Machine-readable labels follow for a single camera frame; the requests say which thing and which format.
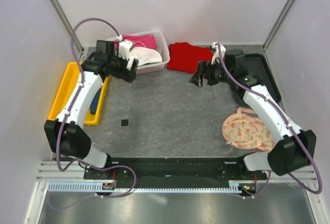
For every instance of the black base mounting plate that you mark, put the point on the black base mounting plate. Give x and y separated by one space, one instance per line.
176 172

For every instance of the pink cloth in basket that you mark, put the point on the pink cloth in basket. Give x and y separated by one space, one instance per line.
147 41

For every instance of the yellow plastic tray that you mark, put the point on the yellow plastic tray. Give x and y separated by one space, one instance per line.
65 90

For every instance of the black plastic tray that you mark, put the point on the black plastic tray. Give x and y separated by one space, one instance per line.
252 68

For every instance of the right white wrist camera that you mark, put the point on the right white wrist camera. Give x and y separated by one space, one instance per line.
218 51

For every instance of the grey slotted cable duct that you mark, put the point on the grey slotted cable duct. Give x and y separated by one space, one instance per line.
111 186

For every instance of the small black square marker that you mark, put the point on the small black square marker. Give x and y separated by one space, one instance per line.
124 122

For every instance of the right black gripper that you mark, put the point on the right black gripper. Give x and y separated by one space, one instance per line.
204 67

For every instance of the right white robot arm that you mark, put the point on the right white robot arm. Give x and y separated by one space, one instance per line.
294 147

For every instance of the white plastic basket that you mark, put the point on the white plastic basket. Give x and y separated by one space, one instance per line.
162 48

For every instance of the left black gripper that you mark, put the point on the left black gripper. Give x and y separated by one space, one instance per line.
128 76

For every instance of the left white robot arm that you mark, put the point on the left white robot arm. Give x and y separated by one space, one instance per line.
65 133

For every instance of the white cloth in basket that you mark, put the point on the white cloth in basket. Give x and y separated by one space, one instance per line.
144 56

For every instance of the red folded cloth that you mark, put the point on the red folded cloth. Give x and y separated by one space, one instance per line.
185 57

